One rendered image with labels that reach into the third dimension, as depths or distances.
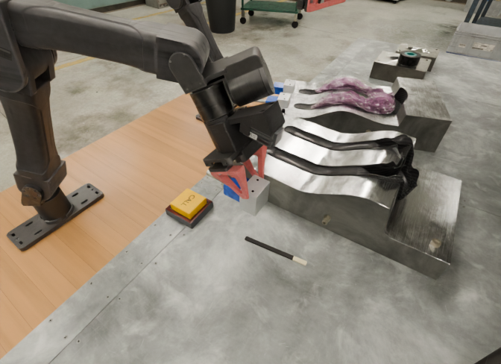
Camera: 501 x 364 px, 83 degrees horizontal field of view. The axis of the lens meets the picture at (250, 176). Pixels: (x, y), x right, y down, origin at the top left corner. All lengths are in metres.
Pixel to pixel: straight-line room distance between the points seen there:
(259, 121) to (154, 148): 0.56
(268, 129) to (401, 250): 0.38
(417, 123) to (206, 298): 0.72
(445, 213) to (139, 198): 0.70
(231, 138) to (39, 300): 0.47
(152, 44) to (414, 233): 0.57
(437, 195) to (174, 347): 0.62
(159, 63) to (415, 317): 0.59
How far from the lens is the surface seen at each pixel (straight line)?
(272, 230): 0.65
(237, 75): 0.44
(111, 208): 0.77
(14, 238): 0.81
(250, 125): 0.42
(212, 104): 0.45
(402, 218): 0.67
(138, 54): 0.44
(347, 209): 0.61
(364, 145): 0.74
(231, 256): 0.61
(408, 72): 1.36
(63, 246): 0.75
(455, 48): 3.98
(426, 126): 0.95
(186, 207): 0.66
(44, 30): 0.49
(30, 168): 0.67
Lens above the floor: 1.32
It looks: 43 degrees down
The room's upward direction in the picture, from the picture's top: straight up
